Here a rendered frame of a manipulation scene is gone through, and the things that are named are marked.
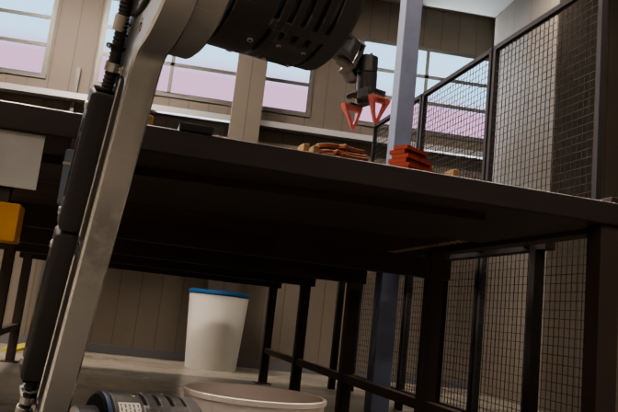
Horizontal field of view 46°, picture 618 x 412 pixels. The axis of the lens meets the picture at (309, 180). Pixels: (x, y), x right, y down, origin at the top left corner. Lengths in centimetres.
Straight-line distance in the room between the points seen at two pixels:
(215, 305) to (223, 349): 39
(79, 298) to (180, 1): 32
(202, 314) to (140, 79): 584
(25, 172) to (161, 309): 569
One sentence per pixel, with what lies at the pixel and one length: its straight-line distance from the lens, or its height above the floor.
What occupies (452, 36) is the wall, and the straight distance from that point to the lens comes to 829.
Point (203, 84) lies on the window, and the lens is 759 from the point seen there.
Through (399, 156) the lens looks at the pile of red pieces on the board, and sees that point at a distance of 288.
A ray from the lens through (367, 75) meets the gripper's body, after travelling 205.
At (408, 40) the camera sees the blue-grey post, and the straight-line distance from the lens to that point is 413.
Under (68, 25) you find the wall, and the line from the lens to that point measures 791.
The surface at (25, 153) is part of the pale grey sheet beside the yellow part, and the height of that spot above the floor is 81.
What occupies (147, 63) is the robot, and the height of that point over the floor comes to 75.
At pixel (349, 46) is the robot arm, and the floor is 128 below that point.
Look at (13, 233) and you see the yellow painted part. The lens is 161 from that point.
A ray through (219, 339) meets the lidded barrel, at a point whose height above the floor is 27.
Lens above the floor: 53
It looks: 11 degrees up
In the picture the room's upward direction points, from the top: 6 degrees clockwise
